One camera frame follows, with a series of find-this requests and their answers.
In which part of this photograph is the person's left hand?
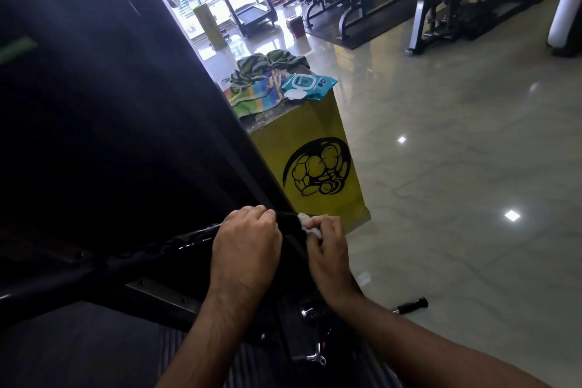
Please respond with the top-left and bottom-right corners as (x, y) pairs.
(209, 204), (284, 307)

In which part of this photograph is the person's right hand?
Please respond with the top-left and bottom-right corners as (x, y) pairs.
(303, 213), (363, 311)

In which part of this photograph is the white cleaning wipe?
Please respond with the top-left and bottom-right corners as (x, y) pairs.
(296, 212), (323, 239)

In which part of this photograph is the chrome black bar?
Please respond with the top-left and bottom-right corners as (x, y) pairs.
(0, 210), (303, 325)

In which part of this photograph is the blue wet wipes pack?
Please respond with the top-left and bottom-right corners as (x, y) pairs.
(279, 73), (338, 101)

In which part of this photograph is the person's left forearm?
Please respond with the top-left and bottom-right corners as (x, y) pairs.
(156, 283), (260, 388)

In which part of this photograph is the person's right forearm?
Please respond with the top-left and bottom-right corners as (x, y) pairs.
(332, 292), (551, 388)

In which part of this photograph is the black tipped chrome pin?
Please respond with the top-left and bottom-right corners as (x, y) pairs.
(392, 296), (429, 316)

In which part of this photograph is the yellow wooden plyo box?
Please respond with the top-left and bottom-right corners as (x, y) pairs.
(241, 87), (372, 234)

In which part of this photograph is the yellow standing banner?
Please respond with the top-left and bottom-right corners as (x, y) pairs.
(193, 3), (228, 51)

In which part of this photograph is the red white bin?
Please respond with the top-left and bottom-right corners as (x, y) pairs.
(285, 15), (306, 40)

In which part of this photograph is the black floor mat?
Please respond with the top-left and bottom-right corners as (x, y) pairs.
(307, 0), (417, 50)

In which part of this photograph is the green warning label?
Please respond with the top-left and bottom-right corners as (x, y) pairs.
(0, 35), (38, 65)

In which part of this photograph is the black weight machine frame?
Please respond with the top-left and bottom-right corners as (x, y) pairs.
(0, 0), (401, 388)

